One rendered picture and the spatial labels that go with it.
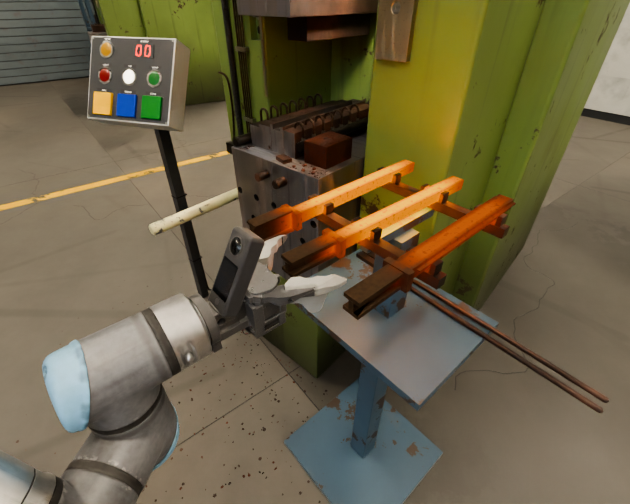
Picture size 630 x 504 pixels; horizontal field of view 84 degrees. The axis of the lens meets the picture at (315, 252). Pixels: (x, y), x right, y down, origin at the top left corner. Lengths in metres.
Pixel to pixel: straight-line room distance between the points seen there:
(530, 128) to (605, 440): 1.16
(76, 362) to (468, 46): 0.88
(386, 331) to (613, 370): 1.41
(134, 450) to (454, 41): 0.93
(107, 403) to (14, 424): 1.41
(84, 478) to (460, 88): 0.94
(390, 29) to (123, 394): 0.89
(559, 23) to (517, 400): 1.31
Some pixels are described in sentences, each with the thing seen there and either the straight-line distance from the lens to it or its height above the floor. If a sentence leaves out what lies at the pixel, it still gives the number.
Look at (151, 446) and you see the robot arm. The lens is 0.54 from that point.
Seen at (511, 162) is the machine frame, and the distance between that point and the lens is 1.40.
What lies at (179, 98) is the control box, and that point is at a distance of 1.39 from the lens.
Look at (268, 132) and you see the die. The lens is 1.15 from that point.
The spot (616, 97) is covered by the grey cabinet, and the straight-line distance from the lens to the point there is 6.06.
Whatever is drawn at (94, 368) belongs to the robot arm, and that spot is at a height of 1.00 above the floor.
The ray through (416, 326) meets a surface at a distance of 0.82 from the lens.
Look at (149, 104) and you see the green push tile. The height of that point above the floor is 1.02.
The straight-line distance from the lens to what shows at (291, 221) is 0.65.
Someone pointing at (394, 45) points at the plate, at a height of 1.22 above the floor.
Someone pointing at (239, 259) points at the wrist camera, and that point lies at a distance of 0.45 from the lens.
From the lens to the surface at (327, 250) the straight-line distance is 0.57.
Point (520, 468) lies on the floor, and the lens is 1.58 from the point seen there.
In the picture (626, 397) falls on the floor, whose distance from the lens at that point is 1.99.
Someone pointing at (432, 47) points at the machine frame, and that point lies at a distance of 0.95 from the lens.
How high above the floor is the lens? 1.31
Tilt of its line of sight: 36 degrees down
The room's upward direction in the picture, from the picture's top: straight up
